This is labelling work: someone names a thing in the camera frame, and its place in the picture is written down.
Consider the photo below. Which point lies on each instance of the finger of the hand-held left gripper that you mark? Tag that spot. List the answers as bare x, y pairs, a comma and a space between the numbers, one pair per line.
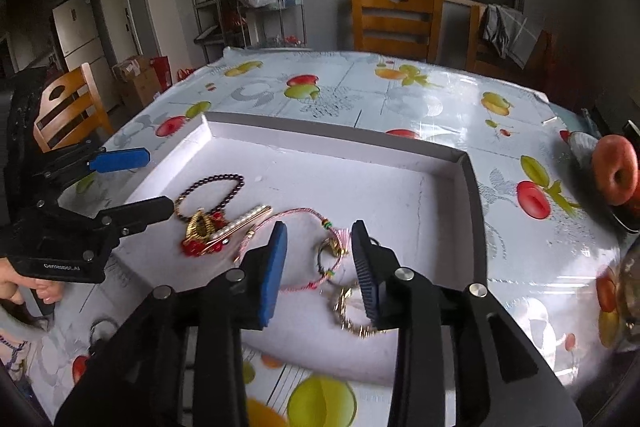
120, 159
142, 211

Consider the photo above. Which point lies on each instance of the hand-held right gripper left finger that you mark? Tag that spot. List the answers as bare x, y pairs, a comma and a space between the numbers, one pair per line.
272, 274

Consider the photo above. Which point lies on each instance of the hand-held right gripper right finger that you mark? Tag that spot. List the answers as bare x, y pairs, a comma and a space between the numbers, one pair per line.
365, 279

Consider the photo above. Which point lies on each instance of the pearl gold hair clip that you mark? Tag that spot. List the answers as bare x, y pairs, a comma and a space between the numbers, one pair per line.
245, 218

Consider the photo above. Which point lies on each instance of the grey shallow cardboard box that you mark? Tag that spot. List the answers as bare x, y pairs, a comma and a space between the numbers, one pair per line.
350, 167

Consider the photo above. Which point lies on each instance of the person's left forearm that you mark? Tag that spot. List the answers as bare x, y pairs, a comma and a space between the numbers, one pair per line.
20, 327

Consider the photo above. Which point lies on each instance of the person's left hand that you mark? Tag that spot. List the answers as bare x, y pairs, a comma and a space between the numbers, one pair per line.
45, 293

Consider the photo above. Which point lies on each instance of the silver bangle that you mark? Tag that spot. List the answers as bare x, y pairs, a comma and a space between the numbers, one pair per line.
93, 333

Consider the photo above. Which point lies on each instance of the red gift bag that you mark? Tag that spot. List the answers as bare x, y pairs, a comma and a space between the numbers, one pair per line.
162, 69

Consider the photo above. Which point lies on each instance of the white refrigerator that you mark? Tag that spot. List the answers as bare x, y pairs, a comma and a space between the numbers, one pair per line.
77, 37

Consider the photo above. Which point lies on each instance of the fruit print tablecloth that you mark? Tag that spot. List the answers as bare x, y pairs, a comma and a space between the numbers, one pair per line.
350, 82

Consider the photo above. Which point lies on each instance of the small metal cart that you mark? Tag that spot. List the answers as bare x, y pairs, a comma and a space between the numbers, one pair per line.
292, 14

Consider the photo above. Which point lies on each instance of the dark fruit plate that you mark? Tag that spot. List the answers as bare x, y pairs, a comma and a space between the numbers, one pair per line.
580, 147

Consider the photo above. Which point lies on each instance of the wooden chair with cutout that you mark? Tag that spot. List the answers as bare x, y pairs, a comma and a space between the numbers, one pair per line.
395, 24

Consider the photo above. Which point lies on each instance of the glass jar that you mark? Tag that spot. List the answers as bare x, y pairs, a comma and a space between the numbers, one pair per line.
622, 302

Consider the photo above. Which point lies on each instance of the large red apple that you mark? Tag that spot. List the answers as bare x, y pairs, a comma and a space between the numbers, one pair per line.
612, 167

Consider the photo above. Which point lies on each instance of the wooden chair with cloth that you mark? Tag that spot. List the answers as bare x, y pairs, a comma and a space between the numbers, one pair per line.
535, 57

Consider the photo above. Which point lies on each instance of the grey cloth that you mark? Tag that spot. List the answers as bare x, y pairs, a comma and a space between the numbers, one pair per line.
500, 29

